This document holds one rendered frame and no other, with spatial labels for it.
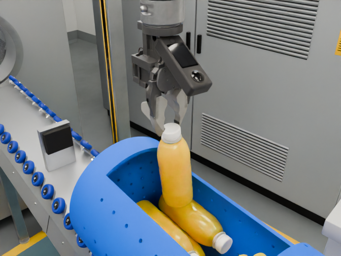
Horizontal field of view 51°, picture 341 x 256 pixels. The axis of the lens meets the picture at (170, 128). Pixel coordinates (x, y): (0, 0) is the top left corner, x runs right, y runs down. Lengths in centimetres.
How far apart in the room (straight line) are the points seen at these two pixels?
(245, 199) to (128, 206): 190
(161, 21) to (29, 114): 111
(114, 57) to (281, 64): 102
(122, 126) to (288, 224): 134
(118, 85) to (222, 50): 99
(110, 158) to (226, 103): 166
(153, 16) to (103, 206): 36
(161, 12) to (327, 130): 159
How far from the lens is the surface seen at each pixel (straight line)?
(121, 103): 143
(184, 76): 57
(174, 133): 68
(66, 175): 121
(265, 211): 245
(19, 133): 149
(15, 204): 215
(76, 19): 573
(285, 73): 205
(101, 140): 308
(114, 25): 132
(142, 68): 66
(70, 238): 101
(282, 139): 221
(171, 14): 60
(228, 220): 82
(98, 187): 72
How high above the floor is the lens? 165
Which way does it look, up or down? 31 degrees down
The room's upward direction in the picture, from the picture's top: straight up
